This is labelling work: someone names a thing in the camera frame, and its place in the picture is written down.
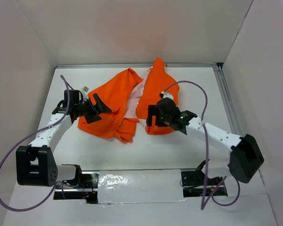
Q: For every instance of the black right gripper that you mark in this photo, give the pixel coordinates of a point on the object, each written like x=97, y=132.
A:
x=153, y=110

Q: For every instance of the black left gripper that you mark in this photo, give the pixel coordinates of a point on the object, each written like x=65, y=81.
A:
x=99, y=107

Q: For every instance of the orange jacket with pink lining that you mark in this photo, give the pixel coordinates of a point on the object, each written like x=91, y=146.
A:
x=129, y=96

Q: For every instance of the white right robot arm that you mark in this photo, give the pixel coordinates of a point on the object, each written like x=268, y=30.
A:
x=243, y=155

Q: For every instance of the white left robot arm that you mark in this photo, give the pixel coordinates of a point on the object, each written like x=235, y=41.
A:
x=35, y=163

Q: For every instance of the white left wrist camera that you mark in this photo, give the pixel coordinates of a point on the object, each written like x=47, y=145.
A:
x=84, y=92

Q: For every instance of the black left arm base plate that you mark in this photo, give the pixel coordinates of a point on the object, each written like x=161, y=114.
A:
x=84, y=188

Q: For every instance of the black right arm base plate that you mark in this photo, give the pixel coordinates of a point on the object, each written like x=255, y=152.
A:
x=192, y=183

